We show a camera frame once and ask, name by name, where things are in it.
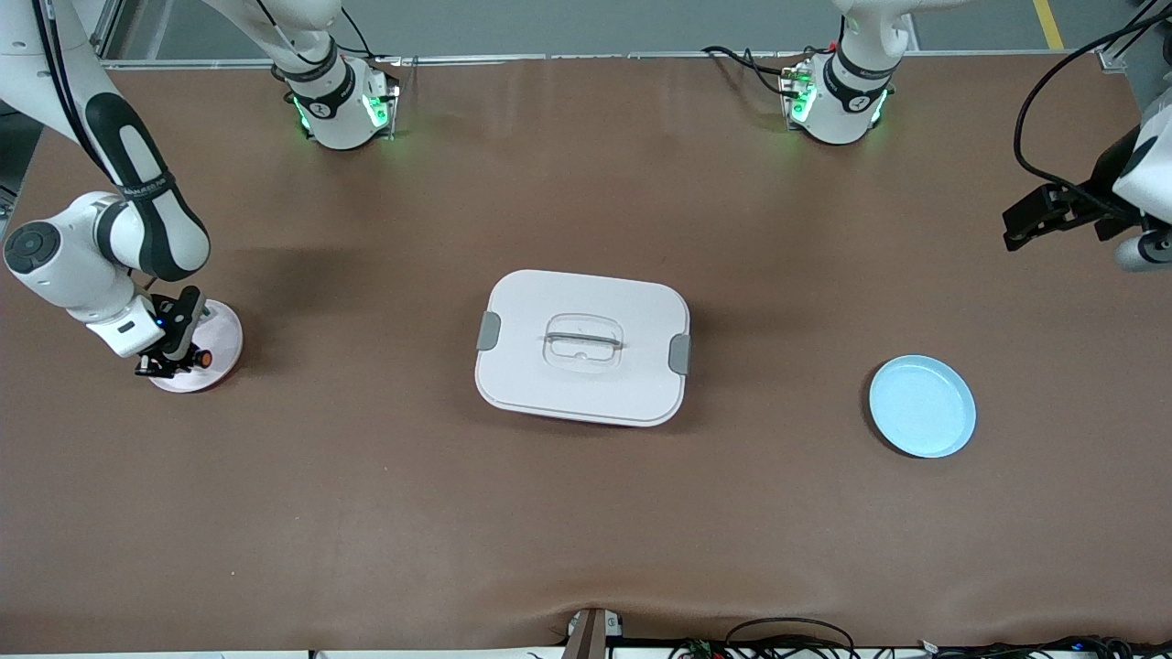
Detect pink round plate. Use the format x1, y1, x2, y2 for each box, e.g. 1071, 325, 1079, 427
146, 299, 244, 394

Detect light blue round plate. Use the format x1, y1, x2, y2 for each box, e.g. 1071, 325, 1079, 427
867, 354, 977, 459

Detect white lidded storage box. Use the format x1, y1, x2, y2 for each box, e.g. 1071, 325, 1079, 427
473, 268, 693, 428

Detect brown table mat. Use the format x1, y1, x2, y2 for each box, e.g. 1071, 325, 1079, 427
0, 50, 1172, 655

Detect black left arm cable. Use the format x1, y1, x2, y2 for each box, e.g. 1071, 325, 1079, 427
1012, 0, 1172, 222

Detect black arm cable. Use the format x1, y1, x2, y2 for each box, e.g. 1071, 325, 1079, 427
32, 0, 103, 177
1012, 0, 1172, 222

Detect aluminium frame post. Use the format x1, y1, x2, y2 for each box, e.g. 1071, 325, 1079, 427
1097, 0, 1172, 72
87, 0, 126, 70

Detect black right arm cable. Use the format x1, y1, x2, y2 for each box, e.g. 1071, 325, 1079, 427
32, 0, 103, 177

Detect black left base cables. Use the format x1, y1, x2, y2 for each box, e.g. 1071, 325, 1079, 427
700, 44, 799, 100

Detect black base cables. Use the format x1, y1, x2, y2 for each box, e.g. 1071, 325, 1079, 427
311, 7, 404, 67
700, 44, 799, 100

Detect black right base cables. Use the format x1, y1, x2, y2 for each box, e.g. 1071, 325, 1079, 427
311, 7, 404, 67

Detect black floor cable bundle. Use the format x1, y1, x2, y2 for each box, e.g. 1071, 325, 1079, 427
668, 617, 1172, 659

